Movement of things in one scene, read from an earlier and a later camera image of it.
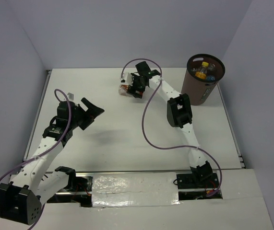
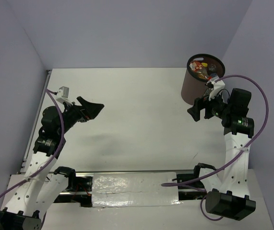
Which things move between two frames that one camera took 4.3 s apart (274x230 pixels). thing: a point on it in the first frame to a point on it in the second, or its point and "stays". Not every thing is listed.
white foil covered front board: (150, 201) stays
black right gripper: (132, 88) to (201, 103)
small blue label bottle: (211, 66) stays
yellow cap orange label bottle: (202, 74) stays
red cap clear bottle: (123, 89) to (203, 73)
